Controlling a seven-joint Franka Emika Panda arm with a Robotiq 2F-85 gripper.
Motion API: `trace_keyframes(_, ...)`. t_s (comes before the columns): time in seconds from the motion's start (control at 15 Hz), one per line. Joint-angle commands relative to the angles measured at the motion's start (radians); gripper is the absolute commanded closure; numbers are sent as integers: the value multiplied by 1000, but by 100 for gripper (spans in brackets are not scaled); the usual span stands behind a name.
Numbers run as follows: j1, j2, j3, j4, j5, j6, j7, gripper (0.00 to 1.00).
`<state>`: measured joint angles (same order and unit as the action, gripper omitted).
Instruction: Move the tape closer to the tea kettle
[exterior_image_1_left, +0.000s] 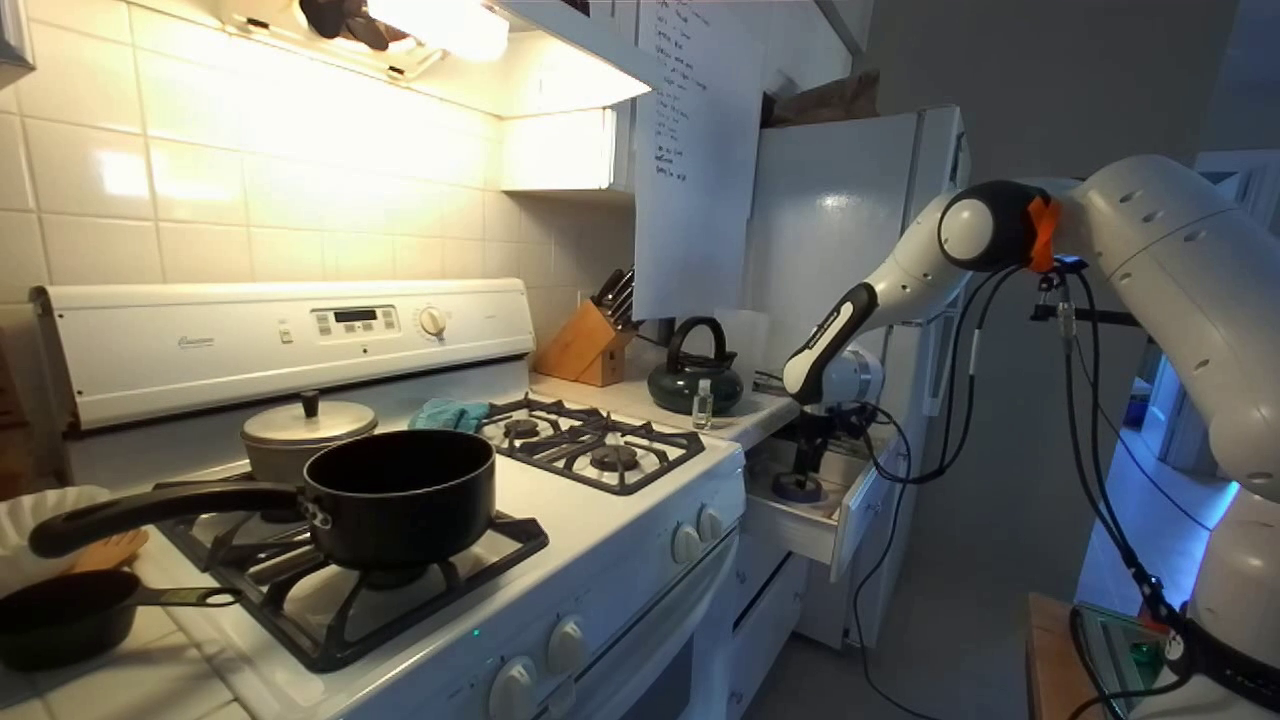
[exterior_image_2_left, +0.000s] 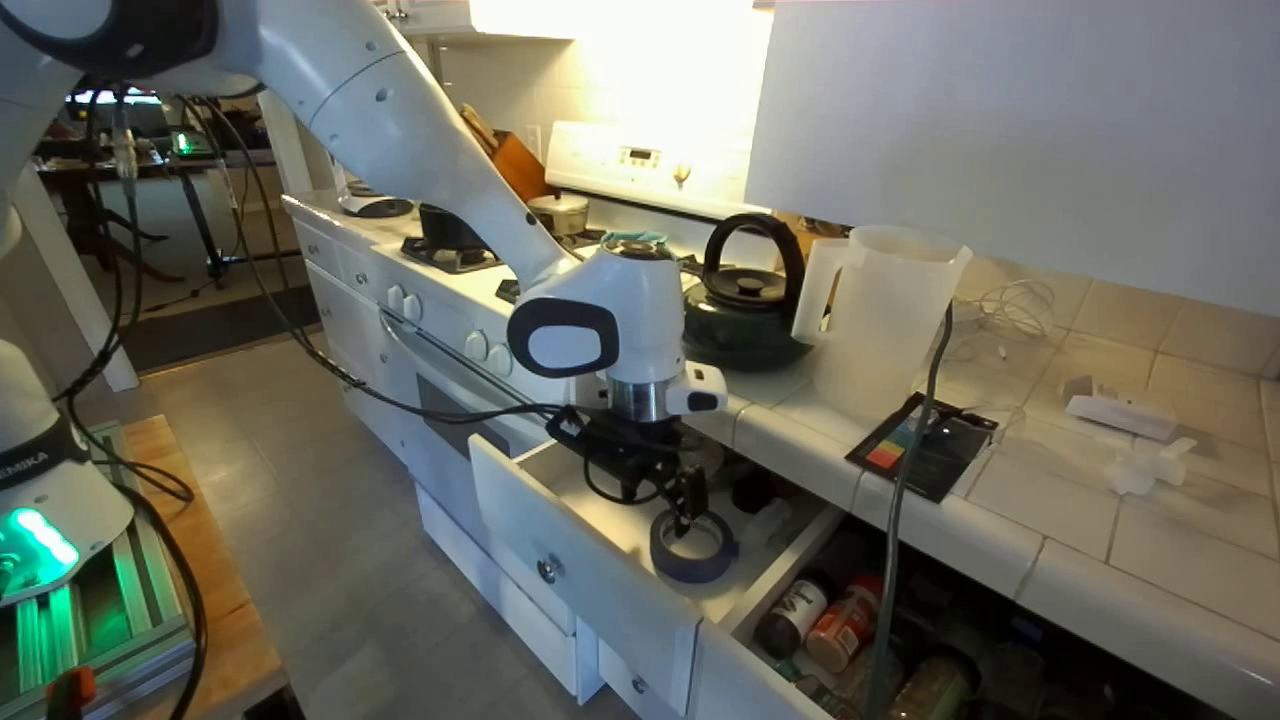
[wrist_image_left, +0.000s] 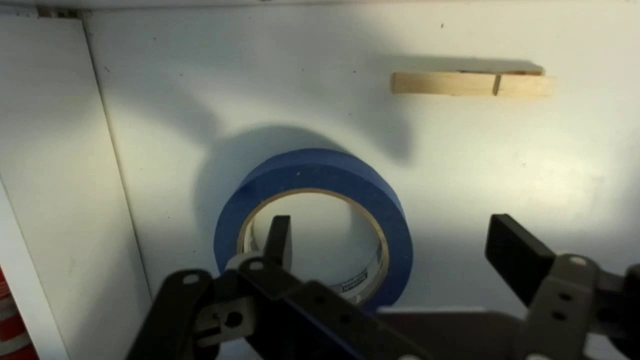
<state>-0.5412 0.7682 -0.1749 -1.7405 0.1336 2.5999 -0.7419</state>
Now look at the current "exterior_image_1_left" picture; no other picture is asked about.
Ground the wooden knife block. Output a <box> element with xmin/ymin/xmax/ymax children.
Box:
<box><xmin>536</xmin><ymin>264</ymin><xmax>640</xmax><ymax>394</ymax></box>

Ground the white range hood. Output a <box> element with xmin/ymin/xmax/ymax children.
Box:
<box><xmin>131</xmin><ymin>0</ymin><xmax>656</xmax><ymax>128</ymax></box>

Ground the small black frying pan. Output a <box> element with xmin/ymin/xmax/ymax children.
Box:
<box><xmin>0</xmin><ymin>567</ymin><xmax>249</xmax><ymax>678</ymax></box>

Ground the white open drawer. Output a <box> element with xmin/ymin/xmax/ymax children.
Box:
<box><xmin>739</xmin><ymin>429</ymin><xmax>895</xmax><ymax>575</ymax></box>

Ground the green lit electronics box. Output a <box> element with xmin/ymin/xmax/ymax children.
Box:
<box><xmin>1069</xmin><ymin>600</ymin><xmax>1189</xmax><ymax>694</ymax></box>

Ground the grey pot with lid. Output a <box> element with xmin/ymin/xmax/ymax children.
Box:
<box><xmin>235</xmin><ymin>389</ymin><xmax>384</xmax><ymax>489</ymax></box>

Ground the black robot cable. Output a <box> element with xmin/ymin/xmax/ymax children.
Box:
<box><xmin>846</xmin><ymin>257</ymin><xmax>1214</xmax><ymax>720</ymax></box>

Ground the white plate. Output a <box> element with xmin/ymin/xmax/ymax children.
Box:
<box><xmin>0</xmin><ymin>485</ymin><xmax>144</xmax><ymax>600</ymax></box>

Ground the teal cloth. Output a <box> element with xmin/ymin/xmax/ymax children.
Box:
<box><xmin>407</xmin><ymin>394</ymin><xmax>499</xmax><ymax>440</ymax></box>

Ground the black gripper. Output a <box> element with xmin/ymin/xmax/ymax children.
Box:
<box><xmin>779</xmin><ymin>402</ymin><xmax>879</xmax><ymax>489</ymax></box>

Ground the black cast iron burner grate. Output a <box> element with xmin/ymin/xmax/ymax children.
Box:
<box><xmin>158</xmin><ymin>500</ymin><xmax>557</xmax><ymax>680</ymax></box>
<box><xmin>477</xmin><ymin>394</ymin><xmax>708</xmax><ymax>500</ymax></box>

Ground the white gas stove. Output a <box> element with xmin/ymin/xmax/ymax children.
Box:
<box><xmin>30</xmin><ymin>276</ymin><xmax>753</xmax><ymax>720</ymax></box>

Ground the brown cardboard box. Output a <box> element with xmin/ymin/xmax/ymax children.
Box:
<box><xmin>758</xmin><ymin>64</ymin><xmax>890</xmax><ymax>131</ymax></box>

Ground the dark green tea kettle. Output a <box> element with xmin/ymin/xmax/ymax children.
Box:
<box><xmin>643</xmin><ymin>313</ymin><xmax>748</xmax><ymax>422</ymax></box>

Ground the black saucepan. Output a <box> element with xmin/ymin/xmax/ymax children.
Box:
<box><xmin>23</xmin><ymin>423</ymin><xmax>499</xmax><ymax>579</ymax></box>

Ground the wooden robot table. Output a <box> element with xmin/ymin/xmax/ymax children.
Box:
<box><xmin>1025</xmin><ymin>593</ymin><xmax>1113</xmax><ymax>720</ymax></box>

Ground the white refrigerator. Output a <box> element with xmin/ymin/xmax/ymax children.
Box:
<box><xmin>739</xmin><ymin>104</ymin><xmax>976</xmax><ymax>655</ymax></box>

